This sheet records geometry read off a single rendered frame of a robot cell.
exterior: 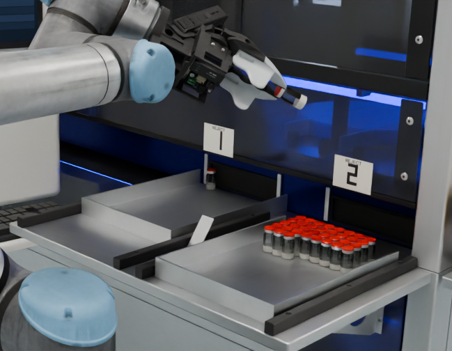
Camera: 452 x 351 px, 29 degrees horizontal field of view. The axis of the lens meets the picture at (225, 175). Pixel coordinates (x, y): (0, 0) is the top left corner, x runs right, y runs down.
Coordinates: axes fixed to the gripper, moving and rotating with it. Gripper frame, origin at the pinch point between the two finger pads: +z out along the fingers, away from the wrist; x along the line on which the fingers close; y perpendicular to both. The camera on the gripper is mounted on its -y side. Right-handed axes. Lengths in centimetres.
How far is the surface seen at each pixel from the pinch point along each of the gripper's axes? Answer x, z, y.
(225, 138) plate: -43, 9, -33
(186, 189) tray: -63, 10, -33
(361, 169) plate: -20.0, 28.4, -16.4
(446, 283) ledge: -19, 47, 1
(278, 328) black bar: -19.5, 15.8, 25.1
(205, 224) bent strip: -39.1, 8.0, -4.8
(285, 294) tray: -26.3, 19.7, 12.9
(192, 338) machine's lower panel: -84, 27, -13
